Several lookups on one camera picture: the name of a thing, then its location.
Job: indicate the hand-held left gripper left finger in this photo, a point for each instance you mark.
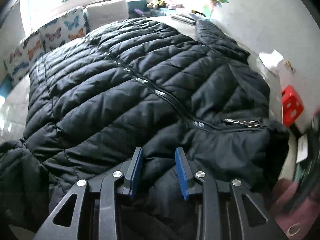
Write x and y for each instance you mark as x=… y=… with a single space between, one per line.
x=136 y=170

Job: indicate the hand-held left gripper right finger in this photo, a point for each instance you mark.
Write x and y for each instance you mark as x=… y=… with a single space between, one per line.
x=181 y=172

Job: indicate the black puffer jacket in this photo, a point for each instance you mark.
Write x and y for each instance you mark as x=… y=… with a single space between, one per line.
x=125 y=92

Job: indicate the pink cloth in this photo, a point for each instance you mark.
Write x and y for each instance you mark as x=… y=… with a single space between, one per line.
x=292 y=205

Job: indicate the red plastic stool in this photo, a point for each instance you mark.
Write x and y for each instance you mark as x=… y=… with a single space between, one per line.
x=291 y=105

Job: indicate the grey quilted star table cover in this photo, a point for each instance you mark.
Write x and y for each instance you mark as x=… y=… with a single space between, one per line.
x=15 y=105

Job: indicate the white paper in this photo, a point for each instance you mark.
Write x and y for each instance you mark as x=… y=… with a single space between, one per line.
x=272 y=60

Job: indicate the grey remote control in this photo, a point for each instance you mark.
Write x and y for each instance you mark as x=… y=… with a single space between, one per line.
x=183 y=18

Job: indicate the blue bench cushion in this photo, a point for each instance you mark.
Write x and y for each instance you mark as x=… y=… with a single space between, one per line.
x=4 y=87

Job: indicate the purple toy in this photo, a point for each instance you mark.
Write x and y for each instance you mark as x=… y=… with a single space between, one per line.
x=139 y=12

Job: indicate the butterfly print pillow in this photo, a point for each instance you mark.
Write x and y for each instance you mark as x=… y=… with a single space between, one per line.
x=65 y=27
x=25 y=55

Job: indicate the white pillow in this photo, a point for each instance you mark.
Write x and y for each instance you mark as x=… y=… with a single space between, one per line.
x=107 y=12

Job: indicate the teal cushion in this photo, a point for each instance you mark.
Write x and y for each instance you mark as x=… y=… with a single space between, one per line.
x=136 y=6

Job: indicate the pink plush toy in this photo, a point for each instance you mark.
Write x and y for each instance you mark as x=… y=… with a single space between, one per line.
x=175 y=5

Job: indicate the yellow green plush toy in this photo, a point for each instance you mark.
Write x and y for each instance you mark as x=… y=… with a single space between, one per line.
x=156 y=2

